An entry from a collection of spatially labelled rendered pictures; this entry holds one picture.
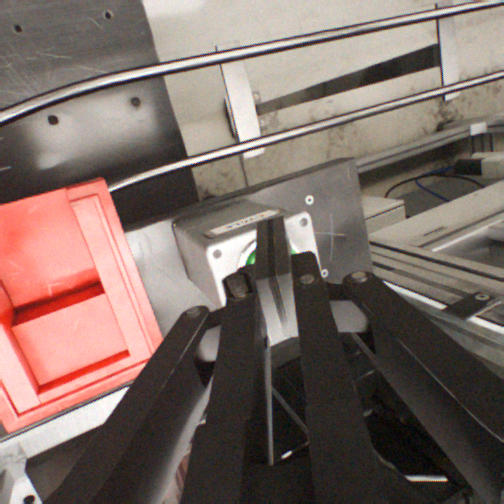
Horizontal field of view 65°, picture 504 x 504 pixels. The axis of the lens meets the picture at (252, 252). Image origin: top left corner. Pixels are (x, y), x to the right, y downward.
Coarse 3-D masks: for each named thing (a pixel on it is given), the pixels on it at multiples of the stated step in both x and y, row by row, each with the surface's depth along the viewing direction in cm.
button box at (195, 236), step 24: (192, 216) 36; (216, 216) 34; (240, 216) 32; (264, 216) 29; (288, 216) 28; (192, 240) 29; (216, 240) 27; (240, 240) 26; (312, 240) 28; (192, 264) 33; (216, 264) 26; (240, 264) 26; (216, 288) 26
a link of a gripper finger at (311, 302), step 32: (320, 288) 14; (320, 320) 12; (320, 352) 11; (320, 384) 10; (352, 384) 10; (320, 416) 8; (352, 416) 8; (320, 448) 8; (352, 448) 8; (320, 480) 7; (352, 480) 7
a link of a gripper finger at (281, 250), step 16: (272, 224) 21; (272, 240) 19; (288, 240) 21; (272, 256) 17; (288, 256) 17; (272, 272) 16; (288, 272) 15; (288, 288) 16; (288, 304) 16; (288, 320) 16; (288, 336) 16
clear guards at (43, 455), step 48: (480, 336) 32; (288, 384) 32; (384, 384) 29; (48, 432) 34; (96, 432) 32; (288, 432) 27; (384, 432) 25; (0, 480) 30; (48, 480) 28; (432, 480) 21
